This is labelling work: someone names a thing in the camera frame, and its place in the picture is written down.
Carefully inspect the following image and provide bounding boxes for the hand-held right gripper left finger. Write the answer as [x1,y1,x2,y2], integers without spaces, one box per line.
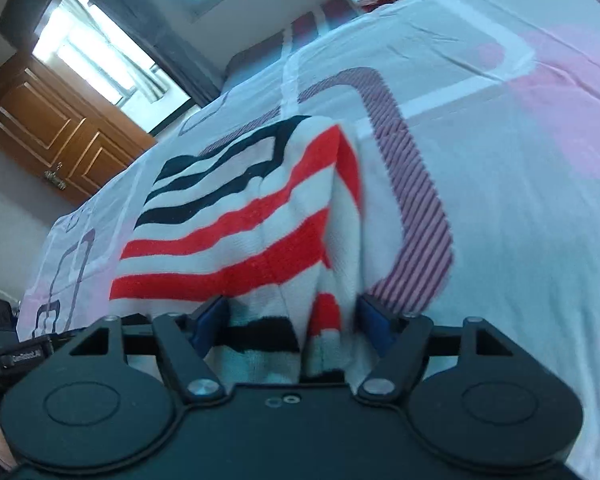
[62,296,229,403]

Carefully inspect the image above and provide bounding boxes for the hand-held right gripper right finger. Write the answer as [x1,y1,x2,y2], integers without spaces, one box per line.
[357,294,523,402]

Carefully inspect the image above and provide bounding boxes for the red black white striped sweater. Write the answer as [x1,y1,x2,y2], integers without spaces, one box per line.
[108,114,382,387]

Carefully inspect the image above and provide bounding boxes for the patterned white pink bedspread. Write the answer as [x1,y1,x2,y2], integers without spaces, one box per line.
[16,0,600,480]

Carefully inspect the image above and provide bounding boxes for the brown wooden door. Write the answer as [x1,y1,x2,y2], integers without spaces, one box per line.
[0,52,159,207]

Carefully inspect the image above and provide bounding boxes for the white sheer curtain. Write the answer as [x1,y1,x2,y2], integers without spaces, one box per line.
[54,0,169,104]

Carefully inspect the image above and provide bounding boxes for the grey curtain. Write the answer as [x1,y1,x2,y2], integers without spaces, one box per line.
[0,0,227,109]

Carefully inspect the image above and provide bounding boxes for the metal door handle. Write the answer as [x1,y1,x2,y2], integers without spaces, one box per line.
[43,162,69,191]

